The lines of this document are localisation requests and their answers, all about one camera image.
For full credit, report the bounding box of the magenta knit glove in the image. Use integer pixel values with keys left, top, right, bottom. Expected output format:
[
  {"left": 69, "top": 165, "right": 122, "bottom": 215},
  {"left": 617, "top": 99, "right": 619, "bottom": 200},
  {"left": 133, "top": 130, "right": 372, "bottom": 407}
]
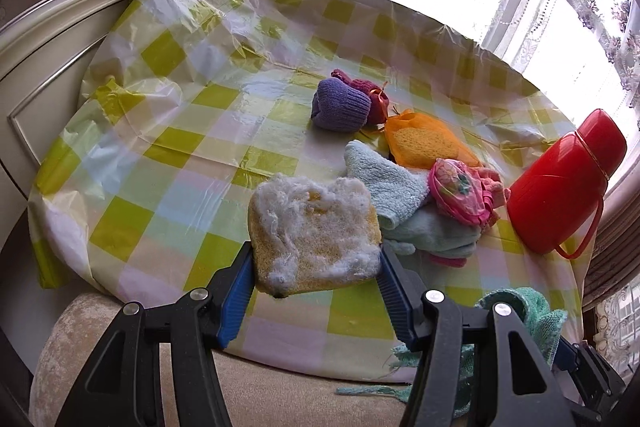
[{"left": 330, "top": 68, "right": 383, "bottom": 108}]

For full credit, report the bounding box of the red satin pouch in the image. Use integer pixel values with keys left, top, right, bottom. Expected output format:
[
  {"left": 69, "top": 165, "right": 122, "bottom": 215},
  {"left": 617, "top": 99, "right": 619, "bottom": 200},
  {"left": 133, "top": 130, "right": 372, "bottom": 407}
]
[{"left": 369, "top": 83, "right": 391, "bottom": 126}]

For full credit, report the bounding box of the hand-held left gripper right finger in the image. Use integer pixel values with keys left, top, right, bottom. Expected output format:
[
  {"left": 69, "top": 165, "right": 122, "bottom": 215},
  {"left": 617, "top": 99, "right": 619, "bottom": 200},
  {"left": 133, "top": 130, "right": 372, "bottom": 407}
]
[{"left": 377, "top": 241, "right": 563, "bottom": 427}]

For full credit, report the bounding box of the white ornate cabinet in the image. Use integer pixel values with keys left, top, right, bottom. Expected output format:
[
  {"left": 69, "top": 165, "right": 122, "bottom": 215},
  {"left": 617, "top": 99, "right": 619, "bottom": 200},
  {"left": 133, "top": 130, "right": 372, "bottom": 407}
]
[{"left": 0, "top": 0, "right": 178, "bottom": 218}]

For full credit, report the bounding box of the green checkered plastic tablecloth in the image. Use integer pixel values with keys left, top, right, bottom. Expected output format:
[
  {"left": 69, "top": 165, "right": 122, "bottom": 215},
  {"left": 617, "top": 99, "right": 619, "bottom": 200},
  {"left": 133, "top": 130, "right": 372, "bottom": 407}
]
[{"left": 27, "top": 0, "right": 586, "bottom": 383}]

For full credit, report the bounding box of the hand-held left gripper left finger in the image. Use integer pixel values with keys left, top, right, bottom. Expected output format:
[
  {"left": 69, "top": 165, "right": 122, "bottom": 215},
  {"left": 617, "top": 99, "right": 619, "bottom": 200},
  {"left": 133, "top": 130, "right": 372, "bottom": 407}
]
[{"left": 80, "top": 241, "right": 257, "bottom": 427}]

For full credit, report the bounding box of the pink cartoon pouch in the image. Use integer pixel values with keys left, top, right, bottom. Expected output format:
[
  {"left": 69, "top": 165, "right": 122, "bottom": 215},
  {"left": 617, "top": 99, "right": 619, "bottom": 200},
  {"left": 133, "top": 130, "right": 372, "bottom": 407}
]
[{"left": 428, "top": 158, "right": 511, "bottom": 228}]

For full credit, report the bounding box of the light blue towel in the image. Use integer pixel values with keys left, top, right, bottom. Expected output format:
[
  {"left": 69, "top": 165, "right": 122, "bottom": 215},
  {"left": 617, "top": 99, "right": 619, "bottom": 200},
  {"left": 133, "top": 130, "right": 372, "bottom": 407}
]
[{"left": 344, "top": 140, "right": 433, "bottom": 230}]

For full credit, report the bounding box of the red thermos flask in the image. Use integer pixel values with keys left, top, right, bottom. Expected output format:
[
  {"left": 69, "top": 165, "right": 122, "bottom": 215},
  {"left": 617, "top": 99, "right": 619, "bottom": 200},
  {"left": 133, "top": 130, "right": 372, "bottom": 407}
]
[{"left": 507, "top": 108, "right": 628, "bottom": 260}]

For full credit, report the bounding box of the teal towel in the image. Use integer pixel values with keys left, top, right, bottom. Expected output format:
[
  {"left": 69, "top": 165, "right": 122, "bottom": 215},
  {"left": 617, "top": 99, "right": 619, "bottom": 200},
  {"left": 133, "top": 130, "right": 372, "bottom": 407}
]
[{"left": 336, "top": 287, "right": 568, "bottom": 418}]

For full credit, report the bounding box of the purple knit glove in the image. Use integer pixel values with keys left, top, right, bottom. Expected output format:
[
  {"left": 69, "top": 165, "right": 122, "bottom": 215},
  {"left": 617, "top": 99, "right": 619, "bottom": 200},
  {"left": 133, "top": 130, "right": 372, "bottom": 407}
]
[{"left": 311, "top": 78, "right": 372, "bottom": 131}]

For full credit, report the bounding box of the orange mesh bag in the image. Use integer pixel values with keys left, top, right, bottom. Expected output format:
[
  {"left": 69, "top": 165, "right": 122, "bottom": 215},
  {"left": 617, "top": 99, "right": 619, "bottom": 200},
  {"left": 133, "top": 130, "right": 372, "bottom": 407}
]
[{"left": 384, "top": 108, "right": 483, "bottom": 170}]

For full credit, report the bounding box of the light blue plush toy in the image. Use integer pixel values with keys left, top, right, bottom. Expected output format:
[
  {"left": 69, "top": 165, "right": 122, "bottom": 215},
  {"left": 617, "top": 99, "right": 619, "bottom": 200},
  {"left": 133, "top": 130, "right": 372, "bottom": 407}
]
[{"left": 385, "top": 207, "right": 481, "bottom": 268}]

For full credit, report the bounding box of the yellow sponge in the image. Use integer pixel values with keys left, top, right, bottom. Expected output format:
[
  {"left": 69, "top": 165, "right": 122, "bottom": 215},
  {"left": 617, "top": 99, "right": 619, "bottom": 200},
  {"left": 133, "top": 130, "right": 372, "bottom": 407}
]
[{"left": 247, "top": 173, "right": 383, "bottom": 298}]

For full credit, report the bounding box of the mauve drape curtain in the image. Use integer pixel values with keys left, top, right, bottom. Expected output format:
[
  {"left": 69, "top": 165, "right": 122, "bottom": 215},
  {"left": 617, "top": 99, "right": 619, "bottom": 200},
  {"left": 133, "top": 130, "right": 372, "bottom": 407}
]
[{"left": 582, "top": 187, "right": 640, "bottom": 313}]

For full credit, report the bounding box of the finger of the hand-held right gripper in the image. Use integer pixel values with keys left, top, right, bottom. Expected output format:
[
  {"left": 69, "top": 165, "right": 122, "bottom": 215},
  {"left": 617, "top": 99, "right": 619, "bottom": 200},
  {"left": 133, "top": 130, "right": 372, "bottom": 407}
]
[{"left": 552, "top": 336, "right": 628, "bottom": 423}]

